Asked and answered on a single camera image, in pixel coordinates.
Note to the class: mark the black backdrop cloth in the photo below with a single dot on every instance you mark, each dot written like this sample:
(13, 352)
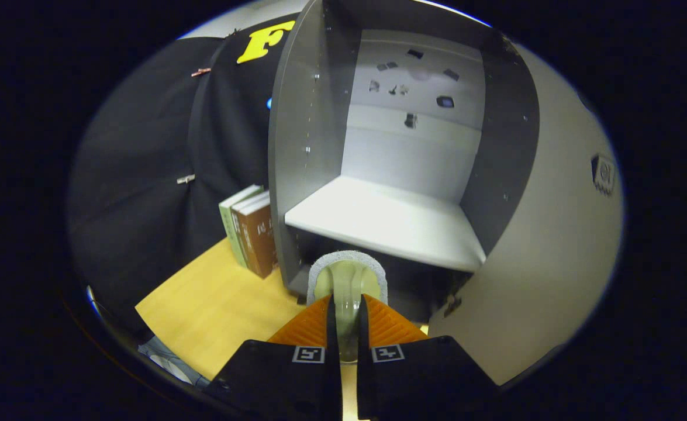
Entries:
(144, 146)

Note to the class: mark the brown book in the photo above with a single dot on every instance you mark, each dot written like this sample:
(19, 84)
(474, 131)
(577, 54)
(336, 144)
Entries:
(258, 240)
(236, 240)

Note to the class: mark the pale green foam-rimmed object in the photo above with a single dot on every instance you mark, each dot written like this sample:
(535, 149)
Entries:
(346, 280)

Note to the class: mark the silver clip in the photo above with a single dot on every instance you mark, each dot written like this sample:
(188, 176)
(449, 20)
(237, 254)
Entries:
(185, 179)

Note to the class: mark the grey cabinet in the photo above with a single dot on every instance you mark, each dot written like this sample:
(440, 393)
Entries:
(296, 146)

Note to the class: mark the white cabinet shelf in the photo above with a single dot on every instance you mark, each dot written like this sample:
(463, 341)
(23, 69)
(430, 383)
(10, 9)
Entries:
(378, 216)

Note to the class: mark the wooden clothes peg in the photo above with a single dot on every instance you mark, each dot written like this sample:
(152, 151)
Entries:
(201, 72)

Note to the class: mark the green book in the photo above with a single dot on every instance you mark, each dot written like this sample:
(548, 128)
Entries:
(227, 228)

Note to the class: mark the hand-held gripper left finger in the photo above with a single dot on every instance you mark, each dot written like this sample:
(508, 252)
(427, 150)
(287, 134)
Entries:
(334, 392)

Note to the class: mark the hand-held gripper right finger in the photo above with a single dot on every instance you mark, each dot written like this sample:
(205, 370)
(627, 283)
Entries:
(365, 392)

